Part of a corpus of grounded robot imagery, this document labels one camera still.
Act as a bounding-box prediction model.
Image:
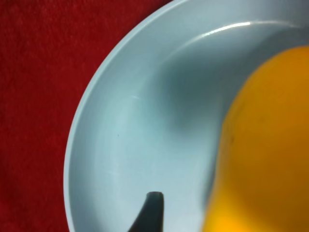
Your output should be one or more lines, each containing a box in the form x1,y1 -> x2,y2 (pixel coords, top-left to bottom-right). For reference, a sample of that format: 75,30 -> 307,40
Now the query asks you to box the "yellow mango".
203,46 -> 309,232

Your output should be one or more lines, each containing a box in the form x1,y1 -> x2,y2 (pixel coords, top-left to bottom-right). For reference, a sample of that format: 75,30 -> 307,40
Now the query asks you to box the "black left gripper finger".
128,191 -> 164,232

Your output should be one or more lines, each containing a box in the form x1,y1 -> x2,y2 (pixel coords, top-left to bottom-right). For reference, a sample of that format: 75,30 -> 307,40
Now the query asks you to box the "red tablecloth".
0,0 -> 166,232

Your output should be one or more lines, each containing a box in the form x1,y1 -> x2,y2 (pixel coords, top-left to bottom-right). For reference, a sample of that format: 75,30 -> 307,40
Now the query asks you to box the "blue round plate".
64,0 -> 309,232

